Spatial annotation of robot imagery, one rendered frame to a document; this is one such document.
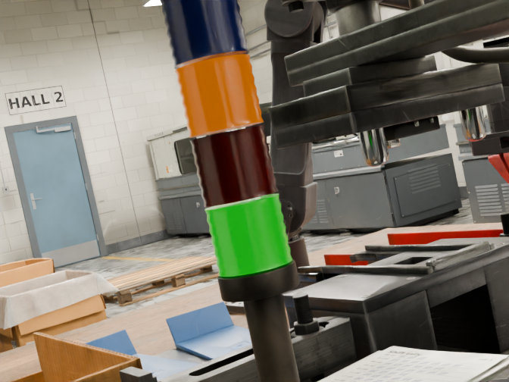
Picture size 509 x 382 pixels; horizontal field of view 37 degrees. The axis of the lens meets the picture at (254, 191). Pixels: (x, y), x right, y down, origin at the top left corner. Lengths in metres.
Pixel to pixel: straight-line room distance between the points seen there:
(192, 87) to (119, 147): 11.80
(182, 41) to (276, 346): 0.15
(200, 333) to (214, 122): 0.50
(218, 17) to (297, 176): 0.67
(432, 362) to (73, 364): 0.36
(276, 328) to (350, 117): 0.23
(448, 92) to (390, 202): 6.94
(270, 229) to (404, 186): 7.33
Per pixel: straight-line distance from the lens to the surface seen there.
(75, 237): 11.82
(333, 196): 8.23
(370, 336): 0.57
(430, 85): 0.63
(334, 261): 0.96
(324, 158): 8.23
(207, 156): 0.36
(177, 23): 0.37
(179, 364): 0.74
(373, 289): 0.59
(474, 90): 0.67
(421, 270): 0.62
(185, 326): 0.84
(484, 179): 6.65
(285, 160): 1.02
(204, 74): 0.36
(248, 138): 0.36
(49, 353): 0.80
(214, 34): 0.36
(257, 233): 0.36
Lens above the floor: 1.11
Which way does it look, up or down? 3 degrees down
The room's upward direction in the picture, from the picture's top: 12 degrees counter-clockwise
